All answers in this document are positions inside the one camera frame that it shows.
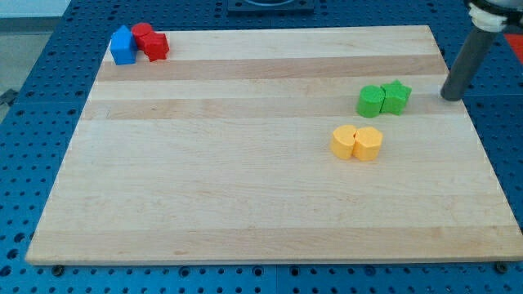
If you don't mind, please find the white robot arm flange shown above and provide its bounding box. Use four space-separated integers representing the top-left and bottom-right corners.
463 0 522 33

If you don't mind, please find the yellow crescent block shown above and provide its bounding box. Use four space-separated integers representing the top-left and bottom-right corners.
329 125 357 159

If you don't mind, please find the yellow hexagon block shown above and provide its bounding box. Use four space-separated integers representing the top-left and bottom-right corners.
352 127 383 161

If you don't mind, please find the green cylinder block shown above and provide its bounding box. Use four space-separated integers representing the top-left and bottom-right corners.
356 85 385 118

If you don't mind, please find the green star block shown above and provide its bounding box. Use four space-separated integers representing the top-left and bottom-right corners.
380 80 412 115

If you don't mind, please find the red star block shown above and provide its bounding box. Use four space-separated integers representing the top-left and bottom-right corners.
142 32 170 62

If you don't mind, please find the red cylinder block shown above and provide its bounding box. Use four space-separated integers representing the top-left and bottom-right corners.
131 22 154 51

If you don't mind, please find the blue pentagon block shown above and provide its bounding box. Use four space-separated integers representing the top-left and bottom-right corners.
110 25 137 65

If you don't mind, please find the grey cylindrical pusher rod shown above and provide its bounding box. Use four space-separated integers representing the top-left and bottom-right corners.
440 27 498 101

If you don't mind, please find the red object at right edge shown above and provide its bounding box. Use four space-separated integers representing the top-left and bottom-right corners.
504 33 523 63

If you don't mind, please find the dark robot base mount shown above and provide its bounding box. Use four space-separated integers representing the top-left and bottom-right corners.
226 0 315 15

